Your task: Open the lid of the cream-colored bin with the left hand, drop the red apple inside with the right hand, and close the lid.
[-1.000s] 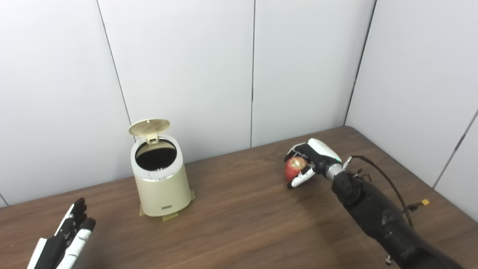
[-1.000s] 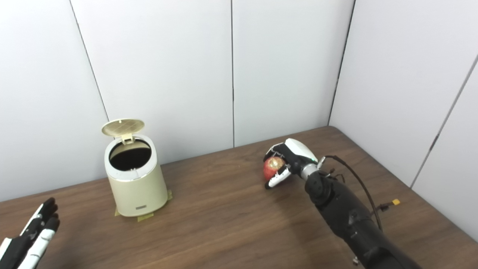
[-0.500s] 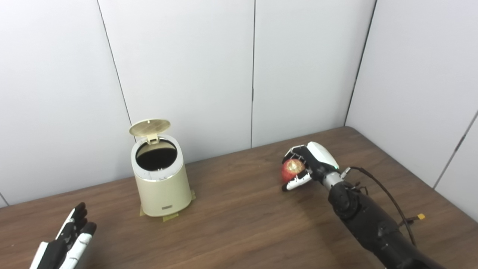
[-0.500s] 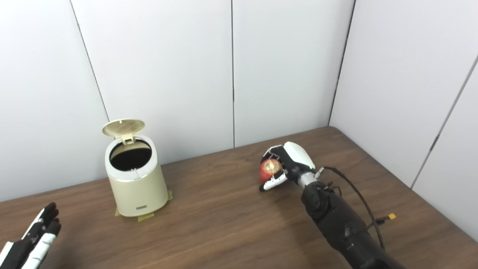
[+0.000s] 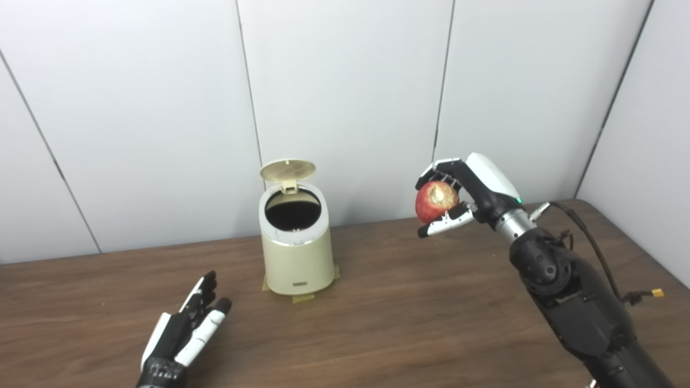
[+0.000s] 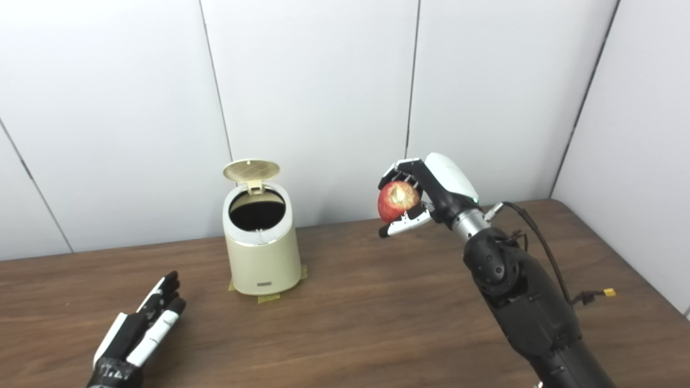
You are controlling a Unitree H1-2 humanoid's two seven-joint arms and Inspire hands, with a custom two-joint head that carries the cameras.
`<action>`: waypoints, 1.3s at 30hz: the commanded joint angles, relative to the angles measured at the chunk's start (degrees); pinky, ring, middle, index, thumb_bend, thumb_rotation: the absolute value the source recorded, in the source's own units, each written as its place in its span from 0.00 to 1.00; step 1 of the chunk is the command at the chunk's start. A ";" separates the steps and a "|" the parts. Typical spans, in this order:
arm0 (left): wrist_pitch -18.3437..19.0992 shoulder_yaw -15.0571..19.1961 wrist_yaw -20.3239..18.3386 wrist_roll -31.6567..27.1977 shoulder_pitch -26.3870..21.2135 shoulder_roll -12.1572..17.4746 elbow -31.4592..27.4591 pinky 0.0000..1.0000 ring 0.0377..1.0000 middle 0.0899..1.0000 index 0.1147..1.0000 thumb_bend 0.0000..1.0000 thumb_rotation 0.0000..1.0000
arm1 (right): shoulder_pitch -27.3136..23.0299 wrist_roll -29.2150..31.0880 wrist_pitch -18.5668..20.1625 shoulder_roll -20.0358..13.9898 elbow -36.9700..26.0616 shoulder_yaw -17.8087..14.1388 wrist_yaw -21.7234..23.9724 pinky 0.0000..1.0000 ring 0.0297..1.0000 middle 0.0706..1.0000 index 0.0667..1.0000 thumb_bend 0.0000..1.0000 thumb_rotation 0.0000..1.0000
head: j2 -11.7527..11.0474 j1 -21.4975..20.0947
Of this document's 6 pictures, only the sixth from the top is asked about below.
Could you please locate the red apple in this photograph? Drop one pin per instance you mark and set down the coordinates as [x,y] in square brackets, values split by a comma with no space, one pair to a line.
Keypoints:
[396,202]

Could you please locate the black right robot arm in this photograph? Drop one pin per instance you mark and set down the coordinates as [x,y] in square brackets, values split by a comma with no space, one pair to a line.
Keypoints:
[523,302]

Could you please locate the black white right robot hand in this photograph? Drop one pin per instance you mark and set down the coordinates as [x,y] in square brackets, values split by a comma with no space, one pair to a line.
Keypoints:
[450,183]

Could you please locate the cream-colored lidded bin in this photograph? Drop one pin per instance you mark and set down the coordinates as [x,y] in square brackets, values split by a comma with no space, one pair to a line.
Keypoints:
[262,258]

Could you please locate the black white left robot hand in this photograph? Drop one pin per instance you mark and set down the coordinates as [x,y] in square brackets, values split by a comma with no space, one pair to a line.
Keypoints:
[126,337]

